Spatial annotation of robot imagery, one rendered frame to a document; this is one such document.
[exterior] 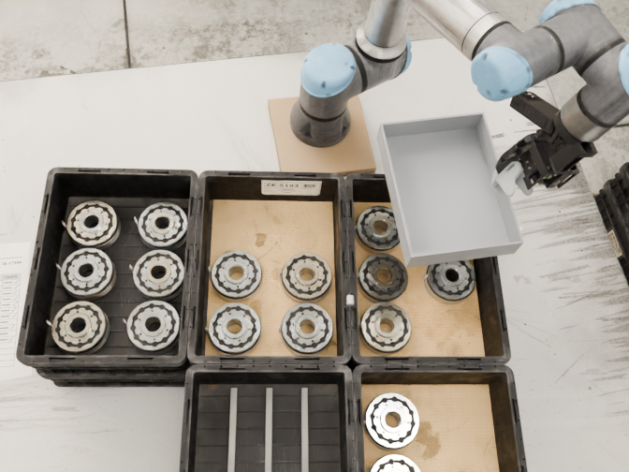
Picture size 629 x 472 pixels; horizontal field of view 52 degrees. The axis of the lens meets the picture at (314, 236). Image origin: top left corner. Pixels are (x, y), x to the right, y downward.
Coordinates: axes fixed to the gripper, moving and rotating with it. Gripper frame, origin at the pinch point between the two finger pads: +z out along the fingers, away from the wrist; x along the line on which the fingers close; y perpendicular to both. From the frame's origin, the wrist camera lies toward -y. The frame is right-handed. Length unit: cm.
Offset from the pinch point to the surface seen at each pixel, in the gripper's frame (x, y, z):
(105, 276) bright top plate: -65, -6, 43
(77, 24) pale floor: -53, -152, 130
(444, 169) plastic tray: -6.7, -5.6, 5.3
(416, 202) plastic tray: -13.7, 0.0, 7.6
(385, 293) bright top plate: -13.5, 10.0, 27.5
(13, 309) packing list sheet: -82, -9, 65
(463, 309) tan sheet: 2.6, 16.1, 25.7
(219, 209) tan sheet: -40, -17, 39
